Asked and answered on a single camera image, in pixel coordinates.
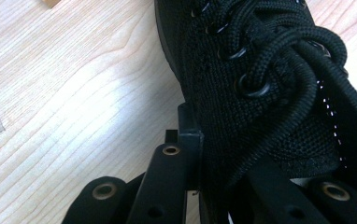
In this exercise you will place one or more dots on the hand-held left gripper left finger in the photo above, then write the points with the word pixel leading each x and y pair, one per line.
pixel 167 186

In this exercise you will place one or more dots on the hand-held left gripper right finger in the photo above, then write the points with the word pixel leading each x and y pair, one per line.
pixel 279 202

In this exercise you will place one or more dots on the wooden shoe rack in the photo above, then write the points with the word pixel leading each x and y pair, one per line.
pixel 51 2

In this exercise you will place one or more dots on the black knit shoe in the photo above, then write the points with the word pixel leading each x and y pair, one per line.
pixel 229 109

